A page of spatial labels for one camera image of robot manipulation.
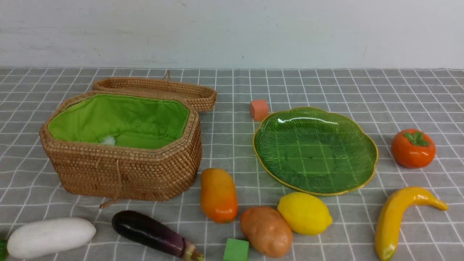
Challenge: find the orange mango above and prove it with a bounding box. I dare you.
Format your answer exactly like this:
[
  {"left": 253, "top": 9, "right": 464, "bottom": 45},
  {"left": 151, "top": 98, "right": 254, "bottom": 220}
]
[{"left": 200, "top": 167, "right": 238, "bottom": 224}]

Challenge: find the brown potato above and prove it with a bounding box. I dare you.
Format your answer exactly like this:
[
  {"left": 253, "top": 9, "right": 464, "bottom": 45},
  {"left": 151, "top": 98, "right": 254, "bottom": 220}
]
[{"left": 240, "top": 206, "right": 293, "bottom": 259}]

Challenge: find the yellow lemon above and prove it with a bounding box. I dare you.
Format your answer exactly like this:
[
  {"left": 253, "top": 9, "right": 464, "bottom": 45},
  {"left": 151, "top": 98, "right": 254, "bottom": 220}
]
[{"left": 277, "top": 192, "right": 332, "bottom": 236}]

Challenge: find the purple eggplant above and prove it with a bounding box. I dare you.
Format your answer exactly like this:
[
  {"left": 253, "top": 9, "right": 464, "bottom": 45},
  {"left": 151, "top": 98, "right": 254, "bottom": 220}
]
[{"left": 111, "top": 210, "right": 204, "bottom": 261}]

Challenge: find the orange persimmon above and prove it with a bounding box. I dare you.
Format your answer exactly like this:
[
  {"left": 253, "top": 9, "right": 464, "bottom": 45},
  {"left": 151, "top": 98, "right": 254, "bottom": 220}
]
[{"left": 391, "top": 129, "right": 436, "bottom": 169}]

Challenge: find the yellow banana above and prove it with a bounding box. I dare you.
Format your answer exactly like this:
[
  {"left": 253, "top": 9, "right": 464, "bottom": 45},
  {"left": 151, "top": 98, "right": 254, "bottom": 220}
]
[{"left": 374, "top": 186, "right": 448, "bottom": 261}]

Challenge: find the white radish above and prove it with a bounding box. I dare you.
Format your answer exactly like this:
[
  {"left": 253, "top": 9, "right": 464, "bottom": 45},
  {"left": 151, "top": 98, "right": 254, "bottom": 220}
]
[{"left": 7, "top": 217, "right": 96, "bottom": 259}]

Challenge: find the orange foam cube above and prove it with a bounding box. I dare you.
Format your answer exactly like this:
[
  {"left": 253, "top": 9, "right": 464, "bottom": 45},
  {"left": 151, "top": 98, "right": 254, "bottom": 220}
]
[{"left": 250, "top": 99, "right": 269, "bottom": 121}]

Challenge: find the woven wicker basket lid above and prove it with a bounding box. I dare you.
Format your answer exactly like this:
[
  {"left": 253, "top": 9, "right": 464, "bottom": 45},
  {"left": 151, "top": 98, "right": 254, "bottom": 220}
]
[{"left": 92, "top": 76, "right": 217, "bottom": 111}]

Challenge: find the green leaf glass plate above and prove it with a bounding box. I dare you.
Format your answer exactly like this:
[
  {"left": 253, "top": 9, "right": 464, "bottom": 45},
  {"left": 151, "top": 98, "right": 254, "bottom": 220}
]
[{"left": 252, "top": 106, "right": 378, "bottom": 196}]

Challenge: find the woven wicker basket green lining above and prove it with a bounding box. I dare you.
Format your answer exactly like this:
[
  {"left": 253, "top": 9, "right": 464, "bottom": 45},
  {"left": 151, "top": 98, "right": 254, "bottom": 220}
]
[{"left": 39, "top": 91, "right": 202, "bottom": 208}]

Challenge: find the green foam cube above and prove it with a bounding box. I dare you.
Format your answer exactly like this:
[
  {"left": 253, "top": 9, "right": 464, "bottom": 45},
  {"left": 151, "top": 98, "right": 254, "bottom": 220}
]
[{"left": 223, "top": 238, "right": 250, "bottom": 261}]

